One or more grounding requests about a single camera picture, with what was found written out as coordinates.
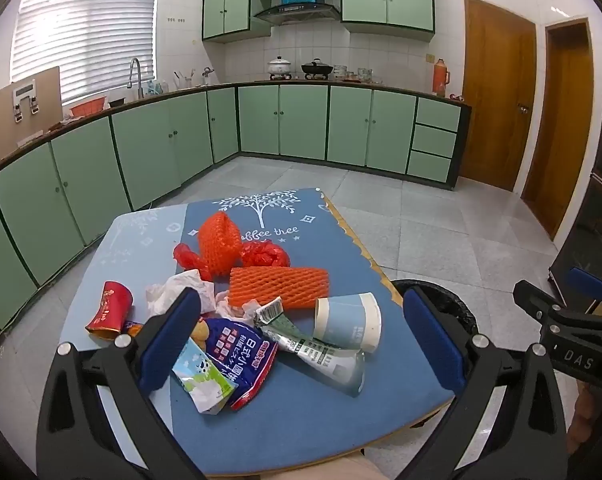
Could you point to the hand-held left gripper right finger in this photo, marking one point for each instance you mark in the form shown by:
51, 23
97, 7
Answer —
433, 345

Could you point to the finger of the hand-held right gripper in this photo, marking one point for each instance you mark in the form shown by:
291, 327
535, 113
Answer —
531, 297
588, 282

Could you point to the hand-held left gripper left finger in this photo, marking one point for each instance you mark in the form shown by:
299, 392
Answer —
173, 342

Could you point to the black trash bin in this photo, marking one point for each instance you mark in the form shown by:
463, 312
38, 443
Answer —
446, 305

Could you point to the small blue snack packet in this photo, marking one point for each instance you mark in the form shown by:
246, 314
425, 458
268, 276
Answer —
132, 329

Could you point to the green white milk carton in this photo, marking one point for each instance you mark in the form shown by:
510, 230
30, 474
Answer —
203, 382

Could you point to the blue snack bag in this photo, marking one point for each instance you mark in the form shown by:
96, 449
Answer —
241, 355

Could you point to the red paper cup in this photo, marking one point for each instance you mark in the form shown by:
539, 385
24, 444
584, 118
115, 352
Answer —
110, 305

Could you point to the blue white paper cup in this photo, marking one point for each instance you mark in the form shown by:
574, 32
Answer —
348, 322

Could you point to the green silver wrapper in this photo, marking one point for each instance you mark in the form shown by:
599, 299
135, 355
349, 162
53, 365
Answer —
326, 360

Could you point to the person's right hand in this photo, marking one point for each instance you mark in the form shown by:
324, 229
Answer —
588, 420

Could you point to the crumpled white tissue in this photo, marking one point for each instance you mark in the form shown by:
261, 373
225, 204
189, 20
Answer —
178, 287

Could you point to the black cabinet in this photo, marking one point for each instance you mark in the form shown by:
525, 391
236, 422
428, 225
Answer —
601, 210

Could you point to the crumpled red plastic bag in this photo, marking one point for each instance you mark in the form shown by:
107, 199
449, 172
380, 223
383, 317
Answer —
188, 259

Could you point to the wooden table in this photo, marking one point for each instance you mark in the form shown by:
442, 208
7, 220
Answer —
376, 266

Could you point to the round orange foam net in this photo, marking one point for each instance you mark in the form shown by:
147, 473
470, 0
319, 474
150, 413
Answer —
221, 247

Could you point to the light blue table mat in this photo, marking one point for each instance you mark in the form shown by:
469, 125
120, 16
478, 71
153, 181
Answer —
126, 245

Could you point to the dark blue printed table mat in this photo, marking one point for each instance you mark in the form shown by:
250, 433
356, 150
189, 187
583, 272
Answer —
331, 400

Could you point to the knotted red plastic bag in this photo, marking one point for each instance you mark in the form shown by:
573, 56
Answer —
263, 256

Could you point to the wooden door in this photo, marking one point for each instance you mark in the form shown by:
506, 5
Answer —
556, 125
496, 95

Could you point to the green lower kitchen cabinets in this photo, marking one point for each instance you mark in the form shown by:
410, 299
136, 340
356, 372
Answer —
146, 145

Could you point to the red thermos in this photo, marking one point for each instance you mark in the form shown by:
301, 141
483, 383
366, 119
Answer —
440, 77

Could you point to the red plastic basin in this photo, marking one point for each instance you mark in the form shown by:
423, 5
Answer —
87, 106

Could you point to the utensil holder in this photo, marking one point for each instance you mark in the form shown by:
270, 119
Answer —
185, 81

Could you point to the metal kitchen faucet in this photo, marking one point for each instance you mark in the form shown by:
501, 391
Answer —
135, 77

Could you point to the brown cardboard board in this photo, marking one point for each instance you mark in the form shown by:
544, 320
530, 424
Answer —
3, 125

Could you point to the glass jar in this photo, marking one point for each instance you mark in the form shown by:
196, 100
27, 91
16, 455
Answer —
364, 75

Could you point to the white plastic holder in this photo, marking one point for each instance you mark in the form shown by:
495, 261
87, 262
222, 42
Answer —
26, 97

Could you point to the black wok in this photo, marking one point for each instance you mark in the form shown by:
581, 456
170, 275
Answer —
317, 67

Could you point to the white window blinds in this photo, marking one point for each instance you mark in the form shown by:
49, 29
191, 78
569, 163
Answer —
86, 30

